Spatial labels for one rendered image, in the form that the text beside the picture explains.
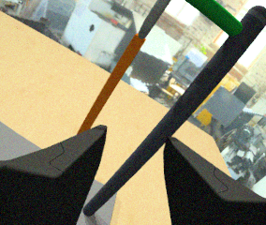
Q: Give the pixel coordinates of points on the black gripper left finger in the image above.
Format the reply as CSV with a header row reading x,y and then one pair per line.
x,y
50,186

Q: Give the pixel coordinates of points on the grey two-post stand with wire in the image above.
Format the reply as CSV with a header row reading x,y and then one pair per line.
x,y
101,197

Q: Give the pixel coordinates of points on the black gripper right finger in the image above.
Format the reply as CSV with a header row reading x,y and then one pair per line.
x,y
201,194

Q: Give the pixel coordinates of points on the orange handle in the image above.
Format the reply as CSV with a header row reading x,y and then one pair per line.
x,y
126,59

